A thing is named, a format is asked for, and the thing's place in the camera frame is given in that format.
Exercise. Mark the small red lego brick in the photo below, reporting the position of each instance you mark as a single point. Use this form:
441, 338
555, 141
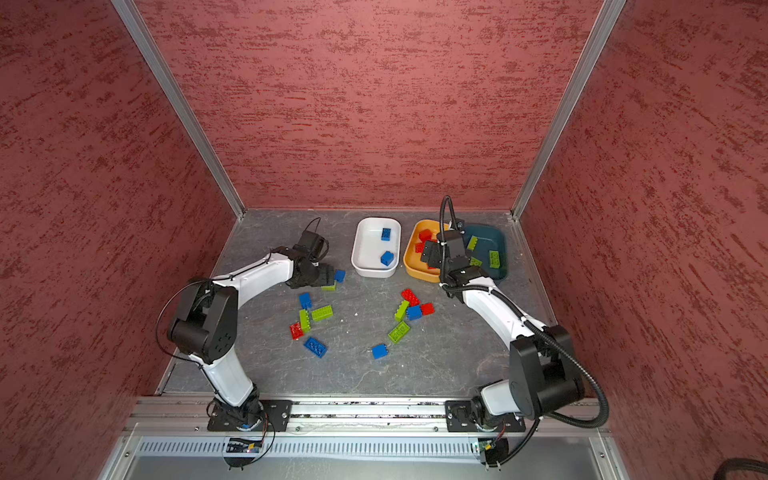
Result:
296, 331

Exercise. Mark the small red lego cube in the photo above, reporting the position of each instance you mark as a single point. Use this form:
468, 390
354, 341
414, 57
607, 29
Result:
427, 309

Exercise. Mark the blue square lego brick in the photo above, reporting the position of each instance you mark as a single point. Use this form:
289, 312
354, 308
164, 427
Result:
379, 351

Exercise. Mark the yellow plastic bin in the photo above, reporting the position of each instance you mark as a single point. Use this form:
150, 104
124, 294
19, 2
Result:
412, 261

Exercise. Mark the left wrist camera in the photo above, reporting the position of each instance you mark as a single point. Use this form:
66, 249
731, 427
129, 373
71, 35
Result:
312, 245

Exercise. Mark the aluminium front rail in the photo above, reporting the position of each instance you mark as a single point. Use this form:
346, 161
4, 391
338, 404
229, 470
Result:
309, 416

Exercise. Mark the blue lego cube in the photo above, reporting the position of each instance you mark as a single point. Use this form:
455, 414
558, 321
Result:
387, 258

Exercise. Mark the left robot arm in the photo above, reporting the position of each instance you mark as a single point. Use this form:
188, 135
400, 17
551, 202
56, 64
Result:
205, 325

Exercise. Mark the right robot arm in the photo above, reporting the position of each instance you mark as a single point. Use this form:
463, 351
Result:
541, 380

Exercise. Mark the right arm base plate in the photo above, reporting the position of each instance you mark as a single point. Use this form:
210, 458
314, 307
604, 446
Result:
471, 416

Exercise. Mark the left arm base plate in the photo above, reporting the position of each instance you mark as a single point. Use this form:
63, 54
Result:
252, 416

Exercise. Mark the green lego brick long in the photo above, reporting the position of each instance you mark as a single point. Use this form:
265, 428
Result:
322, 313

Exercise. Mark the narrow green lego brick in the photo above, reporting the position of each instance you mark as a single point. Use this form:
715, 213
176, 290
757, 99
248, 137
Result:
304, 320

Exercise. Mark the corner aluminium post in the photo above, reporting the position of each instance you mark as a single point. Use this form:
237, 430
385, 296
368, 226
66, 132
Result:
138, 30
599, 34

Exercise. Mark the green lego brick upright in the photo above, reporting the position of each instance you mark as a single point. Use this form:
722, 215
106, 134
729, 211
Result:
401, 311

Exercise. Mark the left corner aluminium post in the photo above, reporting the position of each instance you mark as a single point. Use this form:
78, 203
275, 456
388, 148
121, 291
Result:
138, 30

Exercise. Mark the teal plastic bin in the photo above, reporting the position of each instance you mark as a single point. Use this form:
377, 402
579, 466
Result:
486, 247

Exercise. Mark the green lego brick end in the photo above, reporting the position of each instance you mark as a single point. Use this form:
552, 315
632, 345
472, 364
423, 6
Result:
494, 259

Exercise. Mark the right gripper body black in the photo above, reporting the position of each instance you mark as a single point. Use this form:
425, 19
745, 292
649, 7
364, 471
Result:
446, 269

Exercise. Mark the right corner aluminium post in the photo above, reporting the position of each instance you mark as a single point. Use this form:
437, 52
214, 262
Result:
599, 34

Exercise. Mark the large blue lego brick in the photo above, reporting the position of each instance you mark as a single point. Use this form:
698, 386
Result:
316, 347

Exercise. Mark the white plastic bin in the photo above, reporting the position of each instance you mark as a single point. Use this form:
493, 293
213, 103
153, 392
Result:
368, 247

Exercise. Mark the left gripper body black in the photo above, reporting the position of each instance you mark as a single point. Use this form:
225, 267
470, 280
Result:
312, 278

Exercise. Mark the red lego brick studded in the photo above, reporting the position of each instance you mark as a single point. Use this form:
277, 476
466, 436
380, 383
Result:
410, 297

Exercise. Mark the green lego brick flat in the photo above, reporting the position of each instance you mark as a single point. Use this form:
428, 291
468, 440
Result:
399, 332

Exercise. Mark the blue lego brick low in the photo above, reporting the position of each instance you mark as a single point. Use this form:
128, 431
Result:
414, 313

